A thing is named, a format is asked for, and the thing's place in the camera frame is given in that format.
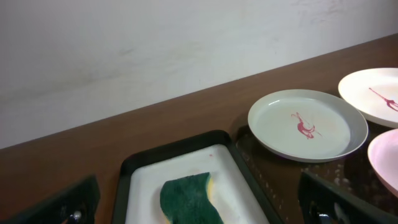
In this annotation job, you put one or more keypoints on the pale green plate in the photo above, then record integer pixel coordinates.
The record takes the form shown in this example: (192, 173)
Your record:
(307, 125)

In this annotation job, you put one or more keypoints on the green yellow sponge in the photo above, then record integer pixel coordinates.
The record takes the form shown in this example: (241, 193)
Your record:
(187, 200)

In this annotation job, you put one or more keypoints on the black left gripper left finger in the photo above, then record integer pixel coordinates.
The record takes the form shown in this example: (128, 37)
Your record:
(76, 204)

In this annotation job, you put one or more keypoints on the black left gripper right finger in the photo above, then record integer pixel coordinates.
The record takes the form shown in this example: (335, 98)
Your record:
(322, 202)

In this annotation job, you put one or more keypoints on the cream white plate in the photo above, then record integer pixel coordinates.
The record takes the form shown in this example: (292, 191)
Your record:
(374, 93)

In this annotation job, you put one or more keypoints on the large brown tray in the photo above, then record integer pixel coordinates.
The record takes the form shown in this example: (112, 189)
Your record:
(346, 190)

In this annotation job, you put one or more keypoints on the small white black-rimmed tray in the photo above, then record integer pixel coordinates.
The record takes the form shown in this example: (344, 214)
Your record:
(234, 191)

